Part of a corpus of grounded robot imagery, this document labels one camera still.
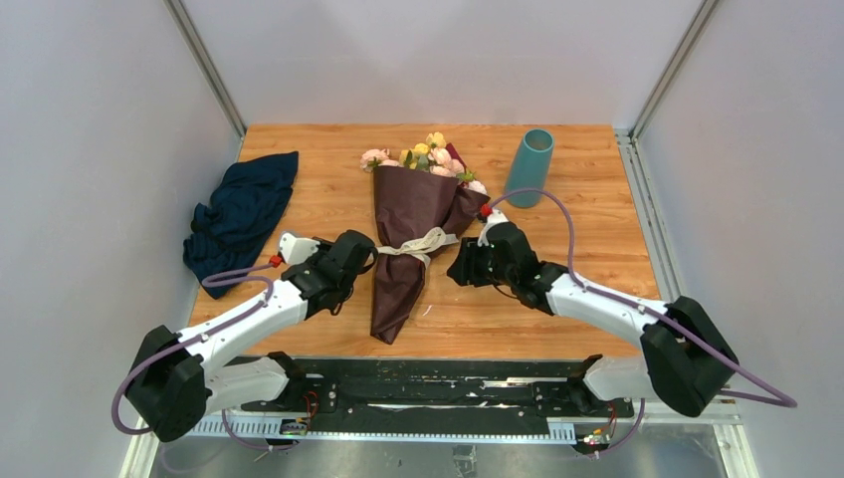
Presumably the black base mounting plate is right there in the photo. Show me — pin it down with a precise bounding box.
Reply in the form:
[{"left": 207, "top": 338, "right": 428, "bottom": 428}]
[{"left": 227, "top": 358, "right": 636, "bottom": 440}]

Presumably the maroon wrapping paper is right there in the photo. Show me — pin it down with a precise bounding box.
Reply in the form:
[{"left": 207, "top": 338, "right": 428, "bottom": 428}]
[{"left": 360, "top": 141, "right": 490, "bottom": 345}]

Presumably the left aluminium corner post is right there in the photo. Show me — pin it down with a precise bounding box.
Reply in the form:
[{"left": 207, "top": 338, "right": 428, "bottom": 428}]
[{"left": 163, "top": 0, "right": 248, "bottom": 140}]

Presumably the aluminium front rail frame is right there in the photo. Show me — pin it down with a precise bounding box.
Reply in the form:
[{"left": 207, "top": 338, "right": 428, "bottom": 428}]
[{"left": 118, "top": 368, "right": 759, "bottom": 478}]

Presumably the right aluminium corner post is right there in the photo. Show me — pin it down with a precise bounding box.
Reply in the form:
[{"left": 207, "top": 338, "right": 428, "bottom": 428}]
[{"left": 629, "top": 0, "right": 721, "bottom": 142}]

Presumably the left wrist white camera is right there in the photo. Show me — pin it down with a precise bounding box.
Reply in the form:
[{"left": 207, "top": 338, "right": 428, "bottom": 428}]
[{"left": 269, "top": 231, "right": 320, "bottom": 267}]

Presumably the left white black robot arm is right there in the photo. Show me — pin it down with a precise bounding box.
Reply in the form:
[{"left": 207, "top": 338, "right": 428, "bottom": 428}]
[{"left": 111, "top": 230, "right": 377, "bottom": 442}]

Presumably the dark blue crumpled cloth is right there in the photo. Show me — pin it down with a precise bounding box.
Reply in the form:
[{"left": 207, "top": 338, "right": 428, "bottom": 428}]
[{"left": 182, "top": 151, "right": 300, "bottom": 281}]

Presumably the pink yellow flower bunch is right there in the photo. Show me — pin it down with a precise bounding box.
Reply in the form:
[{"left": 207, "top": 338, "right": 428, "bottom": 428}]
[{"left": 359, "top": 131, "right": 488, "bottom": 194}]

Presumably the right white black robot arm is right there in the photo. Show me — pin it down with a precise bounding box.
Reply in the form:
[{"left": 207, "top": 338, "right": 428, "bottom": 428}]
[{"left": 447, "top": 219, "right": 738, "bottom": 417}]

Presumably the teal conical vase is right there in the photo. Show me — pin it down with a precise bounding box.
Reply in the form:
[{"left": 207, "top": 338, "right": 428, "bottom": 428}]
[{"left": 505, "top": 128, "right": 554, "bottom": 208}]

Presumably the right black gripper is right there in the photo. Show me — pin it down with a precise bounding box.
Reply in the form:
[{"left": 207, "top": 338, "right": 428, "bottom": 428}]
[{"left": 448, "top": 235, "right": 518, "bottom": 287}]

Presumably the cream ribbon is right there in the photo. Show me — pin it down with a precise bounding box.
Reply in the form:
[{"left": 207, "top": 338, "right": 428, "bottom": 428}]
[{"left": 376, "top": 227, "right": 459, "bottom": 268}]

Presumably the aluminium corner post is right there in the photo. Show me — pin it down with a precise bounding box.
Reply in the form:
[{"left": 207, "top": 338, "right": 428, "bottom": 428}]
[
  {"left": 163, "top": 0, "right": 248, "bottom": 140},
  {"left": 629, "top": 0, "right": 721, "bottom": 142}
]

